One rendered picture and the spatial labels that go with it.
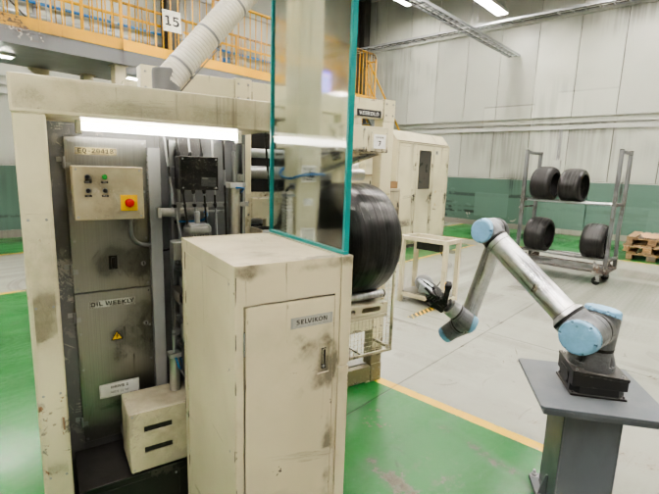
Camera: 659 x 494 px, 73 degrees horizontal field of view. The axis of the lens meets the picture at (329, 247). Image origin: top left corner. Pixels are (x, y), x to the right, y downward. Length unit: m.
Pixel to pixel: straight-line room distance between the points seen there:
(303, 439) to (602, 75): 12.64
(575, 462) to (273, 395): 1.50
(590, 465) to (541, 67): 12.28
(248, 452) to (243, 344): 0.34
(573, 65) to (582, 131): 1.71
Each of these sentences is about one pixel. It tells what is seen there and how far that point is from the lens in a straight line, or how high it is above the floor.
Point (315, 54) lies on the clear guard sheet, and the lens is 1.60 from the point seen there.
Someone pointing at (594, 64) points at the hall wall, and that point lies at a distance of 13.60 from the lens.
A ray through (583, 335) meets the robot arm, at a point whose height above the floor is 0.91.
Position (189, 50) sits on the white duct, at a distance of 2.21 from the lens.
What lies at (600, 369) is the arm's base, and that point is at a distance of 2.29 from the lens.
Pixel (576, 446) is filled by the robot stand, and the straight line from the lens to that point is 2.40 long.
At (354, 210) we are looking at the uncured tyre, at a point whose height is 1.35.
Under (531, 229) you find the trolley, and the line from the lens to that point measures 7.61.
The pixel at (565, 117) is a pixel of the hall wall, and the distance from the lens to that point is 13.51.
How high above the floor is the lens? 1.54
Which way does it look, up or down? 10 degrees down
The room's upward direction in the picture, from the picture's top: 2 degrees clockwise
